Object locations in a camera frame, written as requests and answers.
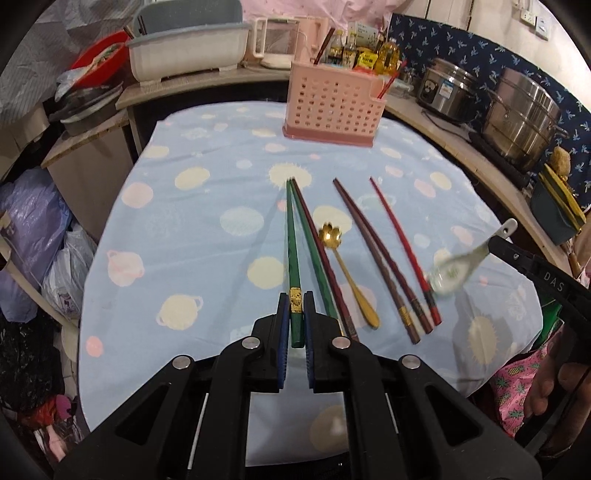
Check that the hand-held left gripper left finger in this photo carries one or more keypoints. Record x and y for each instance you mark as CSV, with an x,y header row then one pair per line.
x,y
283,350

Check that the yellow cooking oil bottle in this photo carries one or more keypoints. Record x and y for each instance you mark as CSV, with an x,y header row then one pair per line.
x,y
388,55

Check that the blue patterned wall cloth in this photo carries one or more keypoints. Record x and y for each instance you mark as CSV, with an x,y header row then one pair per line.
x,y
466,46

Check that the purple plastic bag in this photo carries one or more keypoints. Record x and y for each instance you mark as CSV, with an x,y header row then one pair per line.
x,y
27,235

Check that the black induction cooker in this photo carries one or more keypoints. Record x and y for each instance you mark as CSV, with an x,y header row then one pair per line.
x,y
498,157

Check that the pink electric kettle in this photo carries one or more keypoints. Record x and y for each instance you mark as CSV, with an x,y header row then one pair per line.
x,y
311,37

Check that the curved wooden counter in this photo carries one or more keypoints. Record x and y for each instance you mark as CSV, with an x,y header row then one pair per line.
x,y
466,147

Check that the white and green carton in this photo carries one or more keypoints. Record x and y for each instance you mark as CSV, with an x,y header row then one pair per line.
x,y
362,32

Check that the clear white pitcher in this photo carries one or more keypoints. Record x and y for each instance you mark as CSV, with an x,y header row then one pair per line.
x,y
277,41

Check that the brown loofah sponge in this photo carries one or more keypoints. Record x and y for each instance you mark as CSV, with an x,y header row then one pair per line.
x,y
561,161

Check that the grey striped cloth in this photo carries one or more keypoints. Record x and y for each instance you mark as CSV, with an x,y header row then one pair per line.
x,y
41,60

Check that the green chopstick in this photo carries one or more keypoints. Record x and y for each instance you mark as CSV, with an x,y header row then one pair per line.
x,y
292,258
322,277

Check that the white ceramic spoon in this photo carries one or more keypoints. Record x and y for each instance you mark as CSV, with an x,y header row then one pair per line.
x,y
450,272

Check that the pink dotted curtain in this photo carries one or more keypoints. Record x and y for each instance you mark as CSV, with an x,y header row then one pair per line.
x,y
323,9

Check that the white dish drainer with lid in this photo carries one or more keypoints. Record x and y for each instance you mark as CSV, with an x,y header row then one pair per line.
x,y
184,50

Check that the blue planet-print blanket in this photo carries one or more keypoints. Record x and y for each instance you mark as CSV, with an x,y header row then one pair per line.
x,y
194,240

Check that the stack of teal yellow bowls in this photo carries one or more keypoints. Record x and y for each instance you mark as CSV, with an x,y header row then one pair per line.
x,y
556,212

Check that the gold metal spoon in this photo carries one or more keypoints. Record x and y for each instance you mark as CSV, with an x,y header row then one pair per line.
x,y
364,304

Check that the dark red chopstick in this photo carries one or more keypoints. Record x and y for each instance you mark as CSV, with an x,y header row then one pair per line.
x,y
323,46
331,277

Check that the pineapple print pants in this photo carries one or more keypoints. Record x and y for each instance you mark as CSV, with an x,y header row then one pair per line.
x,y
512,397

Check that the red plastic basin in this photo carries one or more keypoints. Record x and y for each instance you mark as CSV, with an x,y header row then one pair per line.
x,y
99,55

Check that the stainless steel steamer pot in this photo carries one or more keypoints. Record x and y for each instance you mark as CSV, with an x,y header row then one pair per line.
x,y
521,115

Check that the clear food container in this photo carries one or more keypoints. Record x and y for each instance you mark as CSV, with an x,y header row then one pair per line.
x,y
405,83

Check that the dark brown chopstick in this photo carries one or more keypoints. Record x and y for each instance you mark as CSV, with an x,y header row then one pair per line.
x,y
396,277
383,277

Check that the pink perforated utensil basket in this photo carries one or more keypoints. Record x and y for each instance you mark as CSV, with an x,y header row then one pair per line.
x,y
332,106

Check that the stainless steel rice cooker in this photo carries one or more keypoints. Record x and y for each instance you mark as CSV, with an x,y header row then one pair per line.
x,y
445,90

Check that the white wall socket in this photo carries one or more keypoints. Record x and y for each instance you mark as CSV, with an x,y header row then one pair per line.
x,y
543,28

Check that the white plastic bag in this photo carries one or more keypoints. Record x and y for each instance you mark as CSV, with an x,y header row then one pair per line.
x,y
69,272

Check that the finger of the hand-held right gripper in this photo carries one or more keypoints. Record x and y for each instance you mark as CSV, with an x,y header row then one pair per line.
x,y
535,267

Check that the person's right hand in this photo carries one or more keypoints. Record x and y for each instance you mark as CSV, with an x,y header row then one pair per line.
x,y
549,383

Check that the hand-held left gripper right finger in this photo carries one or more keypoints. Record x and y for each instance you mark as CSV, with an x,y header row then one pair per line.
x,y
310,350

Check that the yellow packet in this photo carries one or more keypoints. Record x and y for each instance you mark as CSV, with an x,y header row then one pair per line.
x,y
368,60

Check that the glass pot lids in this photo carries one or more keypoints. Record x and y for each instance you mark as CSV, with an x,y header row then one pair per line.
x,y
87,108

